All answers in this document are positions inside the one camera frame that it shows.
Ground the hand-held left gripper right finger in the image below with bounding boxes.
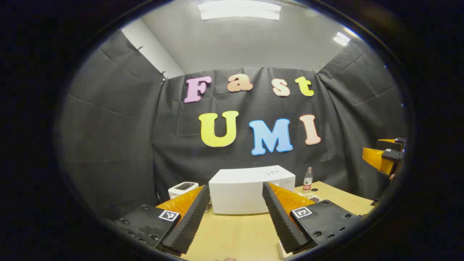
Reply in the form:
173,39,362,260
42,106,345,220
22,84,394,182
262,182,363,254

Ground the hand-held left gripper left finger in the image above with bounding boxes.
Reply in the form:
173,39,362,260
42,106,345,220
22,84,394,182
109,184,211,255

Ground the white microwave oven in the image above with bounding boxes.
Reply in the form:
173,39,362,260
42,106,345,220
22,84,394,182
208,165,296,215

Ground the white toaster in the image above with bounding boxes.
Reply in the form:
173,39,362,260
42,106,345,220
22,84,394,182
168,182,199,199

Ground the white divided snack tray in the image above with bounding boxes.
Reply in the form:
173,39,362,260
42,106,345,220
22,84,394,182
299,192,322,203

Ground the small ceiling light panel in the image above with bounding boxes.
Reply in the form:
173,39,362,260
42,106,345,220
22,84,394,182
333,32,351,47

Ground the black backdrop cloth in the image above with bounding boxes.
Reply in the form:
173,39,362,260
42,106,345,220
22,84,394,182
58,31,408,218

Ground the large ceiling light panel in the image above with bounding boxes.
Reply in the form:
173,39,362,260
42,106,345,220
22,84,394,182
198,0,281,21

